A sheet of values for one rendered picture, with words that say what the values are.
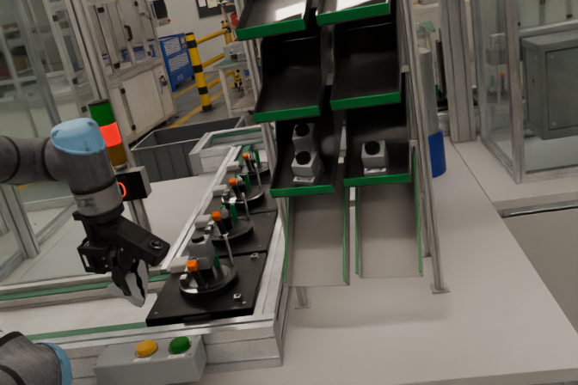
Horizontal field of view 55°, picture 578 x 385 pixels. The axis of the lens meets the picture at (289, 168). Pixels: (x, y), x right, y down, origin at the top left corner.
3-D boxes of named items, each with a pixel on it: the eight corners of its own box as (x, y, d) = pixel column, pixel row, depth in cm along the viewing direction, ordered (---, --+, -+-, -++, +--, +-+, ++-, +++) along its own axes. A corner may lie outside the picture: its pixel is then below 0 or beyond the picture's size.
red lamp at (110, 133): (117, 145, 129) (111, 125, 127) (97, 148, 130) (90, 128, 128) (125, 139, 134) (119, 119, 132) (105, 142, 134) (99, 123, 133)
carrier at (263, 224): (267, 256, 141) (258, 211, 137) (178, 267, 144) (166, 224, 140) (278, 216, 163) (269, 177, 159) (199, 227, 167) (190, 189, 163)
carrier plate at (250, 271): (254, 314, 117) (252, 306, 116) (147, 327, 120) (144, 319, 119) (267, 259, 139) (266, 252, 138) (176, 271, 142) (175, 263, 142)
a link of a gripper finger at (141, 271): (129, 294, 107) (115, 254, 103) (156, 296, 105) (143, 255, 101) (120, 304, 105) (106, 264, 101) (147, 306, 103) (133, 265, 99)
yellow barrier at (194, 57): (212, 111, 812) (193, 32, 775) (199, 113, 817) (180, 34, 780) (268, 67, 1121) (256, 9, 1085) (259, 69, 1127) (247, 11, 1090)
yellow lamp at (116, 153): (123, 165, 131) (117, 145, 129) (103, 168, 131) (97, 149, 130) (130, 158, 135) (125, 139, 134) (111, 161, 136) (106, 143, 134)
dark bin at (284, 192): (335, 193, 109) (326, 168, 104) (272, 198, 113) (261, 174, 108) (346, 103, 128) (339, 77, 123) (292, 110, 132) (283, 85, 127)
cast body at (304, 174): (316, 192, 110) (307, 168, 105) (296, 191, 112) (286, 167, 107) (328, 161, 115) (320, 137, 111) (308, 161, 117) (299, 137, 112)
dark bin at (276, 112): (321, 116, 104) (311, 85, 99) (256, 124, 108) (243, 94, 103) (335, 33, 123) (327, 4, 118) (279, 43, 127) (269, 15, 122)
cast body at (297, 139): (317, 161, 116) (310, 137, 112) (298, 163, 118) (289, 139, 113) (322, 134, 122) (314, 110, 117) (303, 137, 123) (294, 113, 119)
